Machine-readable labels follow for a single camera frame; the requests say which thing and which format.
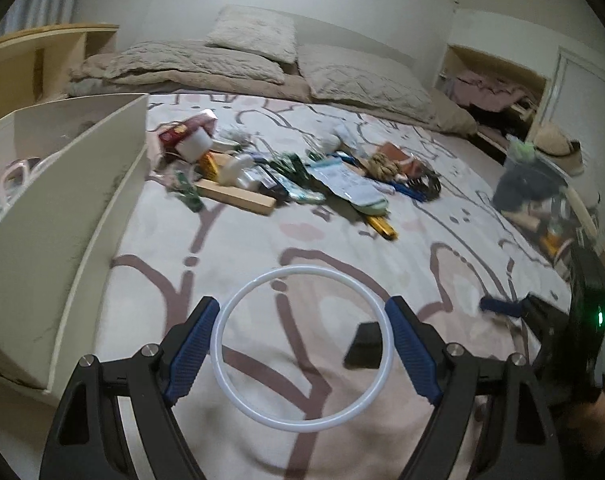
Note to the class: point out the white tape roll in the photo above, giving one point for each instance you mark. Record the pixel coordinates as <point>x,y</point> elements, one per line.
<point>195,145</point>

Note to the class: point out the white cabinet door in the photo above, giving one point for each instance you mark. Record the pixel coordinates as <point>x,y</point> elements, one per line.
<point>587,95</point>

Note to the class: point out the white cardboard box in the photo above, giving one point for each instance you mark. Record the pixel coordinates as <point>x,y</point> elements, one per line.
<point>57,220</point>

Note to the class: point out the green printed strip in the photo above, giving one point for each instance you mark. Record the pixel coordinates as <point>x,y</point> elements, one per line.
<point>187,195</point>

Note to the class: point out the blue pen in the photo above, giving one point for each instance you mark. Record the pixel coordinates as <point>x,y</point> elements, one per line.
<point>407,192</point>

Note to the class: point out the grey curtain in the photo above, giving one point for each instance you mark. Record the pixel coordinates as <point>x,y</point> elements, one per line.
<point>37,5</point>

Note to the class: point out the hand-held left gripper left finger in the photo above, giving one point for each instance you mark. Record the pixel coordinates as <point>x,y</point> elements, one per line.
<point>195,355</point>

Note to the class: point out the small black flat object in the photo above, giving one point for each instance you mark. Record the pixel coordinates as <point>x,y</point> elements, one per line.
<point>365,345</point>

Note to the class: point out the white small bottle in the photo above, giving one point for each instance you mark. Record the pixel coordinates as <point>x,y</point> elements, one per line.
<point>237,167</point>

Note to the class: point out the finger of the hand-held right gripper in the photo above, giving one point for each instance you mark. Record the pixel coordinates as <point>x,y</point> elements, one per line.
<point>502,306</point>

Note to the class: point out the wooden bar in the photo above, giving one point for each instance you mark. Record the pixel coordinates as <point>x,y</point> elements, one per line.
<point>235,197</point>

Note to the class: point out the beige quilted blanket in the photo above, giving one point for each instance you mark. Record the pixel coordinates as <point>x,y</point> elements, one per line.
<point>182,65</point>

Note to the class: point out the brown leather wallet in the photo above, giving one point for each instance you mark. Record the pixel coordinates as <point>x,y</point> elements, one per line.
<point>395,151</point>

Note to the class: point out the white crumpled tissue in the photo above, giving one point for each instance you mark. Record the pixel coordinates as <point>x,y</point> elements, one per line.
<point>340,132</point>

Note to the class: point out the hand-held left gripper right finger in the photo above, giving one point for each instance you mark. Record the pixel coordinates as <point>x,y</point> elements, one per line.
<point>412,350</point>

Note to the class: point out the beige fluffy pillow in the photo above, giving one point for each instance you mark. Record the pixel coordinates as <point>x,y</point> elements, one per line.
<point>252,32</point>

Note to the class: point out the pink clothes pile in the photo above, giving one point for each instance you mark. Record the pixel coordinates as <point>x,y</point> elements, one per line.
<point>492,90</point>

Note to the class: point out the yellow utility knife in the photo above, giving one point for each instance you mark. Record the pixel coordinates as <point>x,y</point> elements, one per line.
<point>382,227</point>

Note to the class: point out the person's right forearm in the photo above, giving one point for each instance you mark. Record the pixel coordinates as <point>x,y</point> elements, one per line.
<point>592,425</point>

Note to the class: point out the red flat box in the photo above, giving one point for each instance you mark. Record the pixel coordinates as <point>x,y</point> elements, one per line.
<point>175,132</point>

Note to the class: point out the yellow small packet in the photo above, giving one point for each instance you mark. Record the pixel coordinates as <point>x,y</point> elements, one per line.
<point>210,165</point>

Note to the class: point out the green patterned packet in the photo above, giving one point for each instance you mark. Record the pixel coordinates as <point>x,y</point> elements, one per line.
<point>292,172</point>

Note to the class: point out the wooden headboard shelf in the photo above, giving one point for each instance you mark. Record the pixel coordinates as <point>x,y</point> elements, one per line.
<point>32,60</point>

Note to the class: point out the white printed paper packet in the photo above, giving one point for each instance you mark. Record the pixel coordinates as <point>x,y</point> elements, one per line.
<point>345,182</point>

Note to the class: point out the woven straw hat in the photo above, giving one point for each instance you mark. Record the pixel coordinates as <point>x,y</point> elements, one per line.
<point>555,142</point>

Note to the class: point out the beige quilted pillow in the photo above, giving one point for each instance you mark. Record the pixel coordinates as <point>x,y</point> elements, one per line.
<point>372,85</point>

